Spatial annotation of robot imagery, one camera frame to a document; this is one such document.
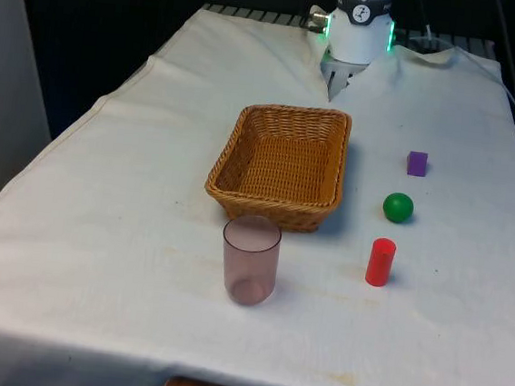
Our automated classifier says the see-through pink cup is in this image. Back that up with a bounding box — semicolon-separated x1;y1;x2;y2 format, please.
216;213;284;310

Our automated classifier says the green ball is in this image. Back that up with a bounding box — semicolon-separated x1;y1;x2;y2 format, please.
381;191;416;226

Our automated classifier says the wicker basket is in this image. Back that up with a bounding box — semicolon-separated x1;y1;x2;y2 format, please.
201;98;354;238

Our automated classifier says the pale grey panel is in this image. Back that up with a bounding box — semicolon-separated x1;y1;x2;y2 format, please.
0;0;65;233

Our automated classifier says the red cylinder block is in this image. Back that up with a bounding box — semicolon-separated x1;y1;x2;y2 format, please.
363;235;398;288

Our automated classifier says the purple triangular block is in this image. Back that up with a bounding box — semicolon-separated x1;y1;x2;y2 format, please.
405;150;430;178

